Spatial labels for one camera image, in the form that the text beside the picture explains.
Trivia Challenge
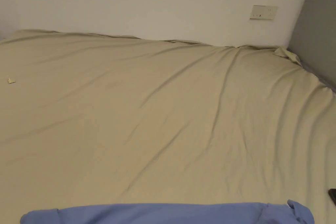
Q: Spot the bed with beige sheet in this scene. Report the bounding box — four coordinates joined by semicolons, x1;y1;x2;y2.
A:
0;29;336;224

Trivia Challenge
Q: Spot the white wall socket plate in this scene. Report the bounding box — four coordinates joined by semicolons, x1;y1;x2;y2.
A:
249;5;279;21

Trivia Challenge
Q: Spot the grey padded headboard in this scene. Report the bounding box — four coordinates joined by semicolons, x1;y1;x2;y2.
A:
287;0;336;91

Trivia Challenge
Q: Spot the blue garment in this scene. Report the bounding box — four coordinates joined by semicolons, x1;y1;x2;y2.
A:
20;199;315;224

